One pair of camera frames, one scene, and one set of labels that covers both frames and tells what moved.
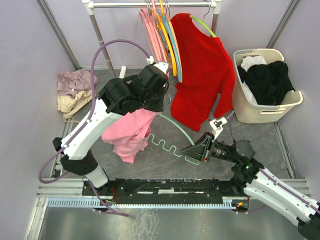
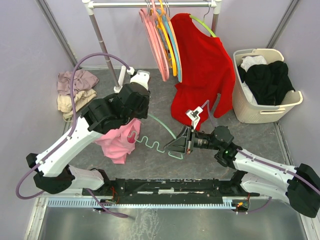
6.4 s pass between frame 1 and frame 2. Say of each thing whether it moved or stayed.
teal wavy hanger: moved
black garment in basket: stayed
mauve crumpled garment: stayed
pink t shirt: moved
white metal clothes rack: stayed
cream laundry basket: stayed
